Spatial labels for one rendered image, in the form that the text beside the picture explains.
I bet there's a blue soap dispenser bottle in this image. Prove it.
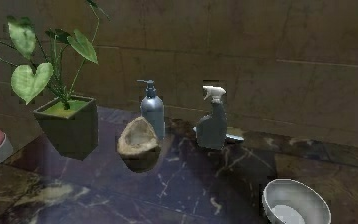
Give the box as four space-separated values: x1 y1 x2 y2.
136 79 166 141

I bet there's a grey spray bottle white trigger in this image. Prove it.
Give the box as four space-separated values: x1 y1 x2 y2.
192 85 229 151

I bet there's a pale blue flat object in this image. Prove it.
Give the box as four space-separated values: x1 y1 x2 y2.
225 133 245 144

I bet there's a green house plant in pot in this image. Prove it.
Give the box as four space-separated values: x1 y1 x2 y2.
0 0 112 162

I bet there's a grey metal bowl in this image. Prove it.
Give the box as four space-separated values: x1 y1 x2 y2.
261 178 332 224

